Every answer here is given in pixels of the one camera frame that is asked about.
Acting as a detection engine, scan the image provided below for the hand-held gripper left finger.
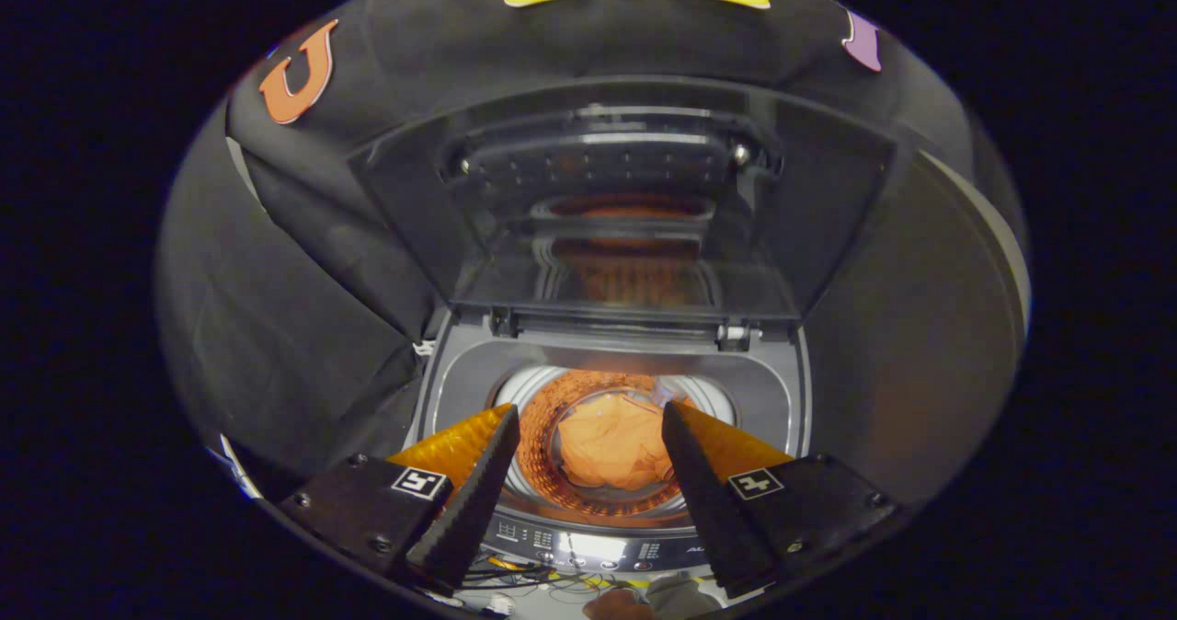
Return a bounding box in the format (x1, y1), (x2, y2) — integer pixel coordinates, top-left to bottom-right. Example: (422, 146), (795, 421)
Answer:
(279, 404), (521, 595)

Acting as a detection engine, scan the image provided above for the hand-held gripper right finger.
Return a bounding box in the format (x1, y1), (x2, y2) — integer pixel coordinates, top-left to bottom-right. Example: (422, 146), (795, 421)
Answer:
(661, 401), (907, 600)

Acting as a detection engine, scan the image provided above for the orange yellow polo shirt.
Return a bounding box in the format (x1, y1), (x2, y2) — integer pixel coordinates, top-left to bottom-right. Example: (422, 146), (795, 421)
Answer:
(554, 392), (681, 492)

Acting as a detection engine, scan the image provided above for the dark glass washing machine lid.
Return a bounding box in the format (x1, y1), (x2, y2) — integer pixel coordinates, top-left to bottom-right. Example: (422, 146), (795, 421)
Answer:
(348, 75), (900, 338)

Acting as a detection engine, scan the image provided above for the blue white sheet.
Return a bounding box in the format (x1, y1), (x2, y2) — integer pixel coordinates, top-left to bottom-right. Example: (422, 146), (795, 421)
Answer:
(216, 431), (266, 501)

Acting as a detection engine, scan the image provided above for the black backdrop cloth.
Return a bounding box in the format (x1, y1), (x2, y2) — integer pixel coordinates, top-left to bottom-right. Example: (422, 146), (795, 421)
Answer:
(154, 0), (1026, 501)

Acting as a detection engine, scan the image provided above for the tangle of thin cables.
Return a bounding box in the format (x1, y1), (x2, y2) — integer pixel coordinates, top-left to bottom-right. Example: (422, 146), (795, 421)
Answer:
(455, 551), (645, 607)

